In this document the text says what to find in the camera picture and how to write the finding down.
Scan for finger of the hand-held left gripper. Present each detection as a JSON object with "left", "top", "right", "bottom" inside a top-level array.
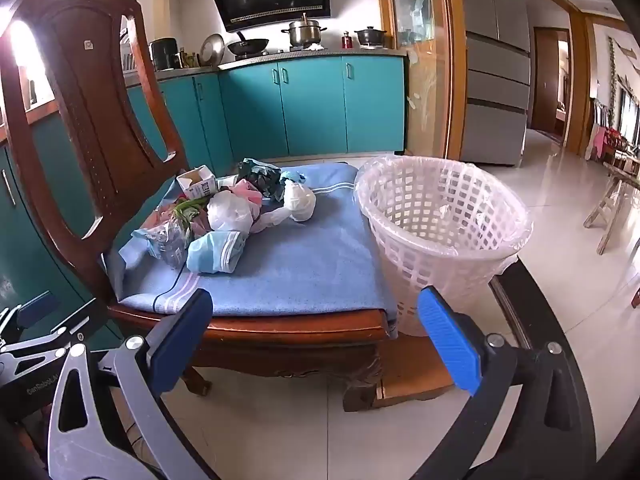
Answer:
[
  {"left": 0, "top": 297, "right": 110, "bottom": 376},
  {"left": 0, "top": 291, "right": 62, "bottom": 346}
]

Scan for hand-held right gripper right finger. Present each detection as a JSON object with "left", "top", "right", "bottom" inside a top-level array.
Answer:
[{"left": 416, "top": 285, "right": 598, "bottom": 480}]

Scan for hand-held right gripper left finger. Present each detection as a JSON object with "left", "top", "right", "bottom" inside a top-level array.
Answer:
[{"left": 47, "top": 287, "right": 221, "bottom": 480}]

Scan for white plastic lattice basket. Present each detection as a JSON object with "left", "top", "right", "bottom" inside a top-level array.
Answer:
[{"left": 354, "top": 156, "right": 534, "bottom": 337}]

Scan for green vegetable leaves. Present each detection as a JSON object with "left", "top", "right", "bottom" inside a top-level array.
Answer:
[{"left": 170, "top": 196, "right": 211, "bottom": 231}]

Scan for brown wooden board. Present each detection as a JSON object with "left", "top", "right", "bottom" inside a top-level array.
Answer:
[{"left": 376, "top": 337, "right": 456, "bottom": 408}]

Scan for light blue rolled cloth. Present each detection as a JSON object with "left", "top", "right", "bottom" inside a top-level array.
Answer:
[{"left": 186, "top": 230, "right": 249, "bottom": 276}]

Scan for clear crumpled plastic wrapper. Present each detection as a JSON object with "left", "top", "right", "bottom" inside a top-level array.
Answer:
[{"left": 131, "top": 220, "right": 193, "bottom": 271}]

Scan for blue striped towel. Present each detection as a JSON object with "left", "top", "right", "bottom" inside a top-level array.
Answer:
[{"left": 102, "top": 161, "right": 398, "bottom": 323}]

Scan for small white carton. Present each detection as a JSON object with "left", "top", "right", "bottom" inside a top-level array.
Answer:
[{"left": 176, "top": 164, "right": 219, "bottom": 202}]

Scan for pink printed plastic bag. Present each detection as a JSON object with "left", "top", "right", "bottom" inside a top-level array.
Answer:
[{"left": 220, "top": 180, "right": 263, "bottom": 221}]

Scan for dark green plastic bag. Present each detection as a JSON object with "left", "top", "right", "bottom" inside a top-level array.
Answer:
[{"left": 236, "top": 158, "right": 283, "bottom": 200}]

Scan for knotted white plastic bag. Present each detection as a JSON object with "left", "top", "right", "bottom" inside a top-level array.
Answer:
[{"left": 248, "top": 180, "right": 317, "bottom": 235}]

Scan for carved wooden chair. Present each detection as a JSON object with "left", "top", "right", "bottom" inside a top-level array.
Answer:
[{"left": 0, "top": 0, "right": 456, "bottom": 413}]

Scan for wooden bench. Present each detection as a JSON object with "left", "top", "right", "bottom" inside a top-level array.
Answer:
[{"left": 582, "top": 162, "right": 640, "bottom": 256}]

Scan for wood framed glass door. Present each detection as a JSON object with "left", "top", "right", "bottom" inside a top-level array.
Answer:
[{"left": 375, "top": 0, "right": 468, "bottom": 161}]

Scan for teal kitchen base cabinets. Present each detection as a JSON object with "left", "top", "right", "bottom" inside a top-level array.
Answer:
[{"left": 0, "top": 52, "right": 408, "bottom": 361}]

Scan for grey refrigerator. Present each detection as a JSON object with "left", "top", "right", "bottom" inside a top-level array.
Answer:
[{"left": 460, "top": 0, "right": 532, "bottom": 167}]

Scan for brown wooden doorway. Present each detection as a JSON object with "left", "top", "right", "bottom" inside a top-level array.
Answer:
[{"left": 530, "top": 25, "right": 572, "bottom": 137}]

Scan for black air fryer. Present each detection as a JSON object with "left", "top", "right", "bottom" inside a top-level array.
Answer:
[{"left": 150, "top": 37, "right": 181, "bottom": 72}]

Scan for steel pan lid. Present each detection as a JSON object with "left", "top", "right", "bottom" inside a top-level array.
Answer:
[{"left": 199, "top": 33, "right": 226, "bottom": 66}]

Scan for black wok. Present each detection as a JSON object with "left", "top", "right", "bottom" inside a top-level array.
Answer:
[{"left": 227, "top": 31, "right": 271, "bottom": 57}]

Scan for black casserole pot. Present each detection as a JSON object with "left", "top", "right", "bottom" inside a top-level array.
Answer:
[{"left": 354, "top": 26, "right": 388, "bottom": 50}]

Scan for steel stock pot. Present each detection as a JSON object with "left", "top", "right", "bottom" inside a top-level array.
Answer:
[{"left": 281, "top": 12, "right": 328, "bottom": 48}]

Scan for green garland wall decoration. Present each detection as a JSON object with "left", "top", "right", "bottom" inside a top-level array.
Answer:
[{"left": 607, "top": 37, "right": 619, "bottom": 107}]

